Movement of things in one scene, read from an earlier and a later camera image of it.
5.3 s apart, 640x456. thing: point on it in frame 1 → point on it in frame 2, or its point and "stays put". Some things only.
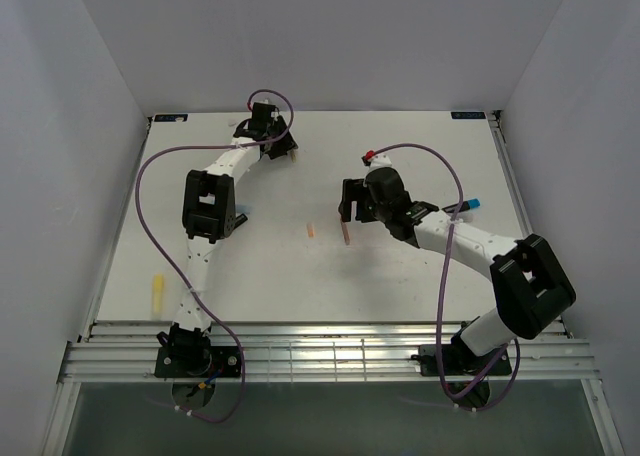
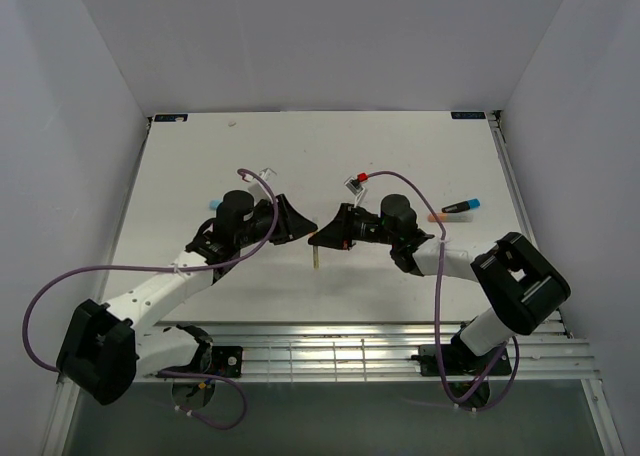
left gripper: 287,143 → 290,224
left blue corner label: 170,117 stays put
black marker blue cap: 470,204 stays put
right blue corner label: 468,115 stays put
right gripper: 354,190 → 340,232
